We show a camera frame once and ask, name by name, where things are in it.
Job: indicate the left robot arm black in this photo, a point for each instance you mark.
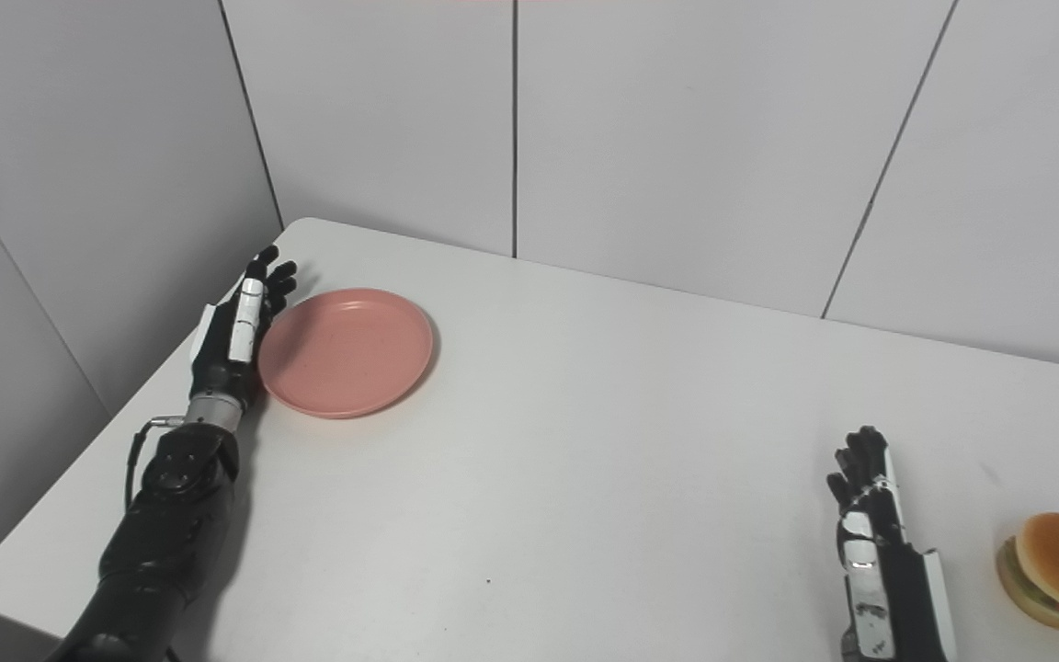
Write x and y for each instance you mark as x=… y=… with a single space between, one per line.
x=157 y=533

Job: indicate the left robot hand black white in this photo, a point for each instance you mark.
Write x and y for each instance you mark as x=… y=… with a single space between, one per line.
x=233 y=340

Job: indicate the pink round plate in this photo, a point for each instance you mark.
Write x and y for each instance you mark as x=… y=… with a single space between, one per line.
x=346 y=352

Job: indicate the toy hamburger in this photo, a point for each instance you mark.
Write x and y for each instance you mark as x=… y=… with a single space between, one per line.
x=1058 y=570

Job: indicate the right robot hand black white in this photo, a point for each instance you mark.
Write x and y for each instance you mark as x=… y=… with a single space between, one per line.
x=888 y=570

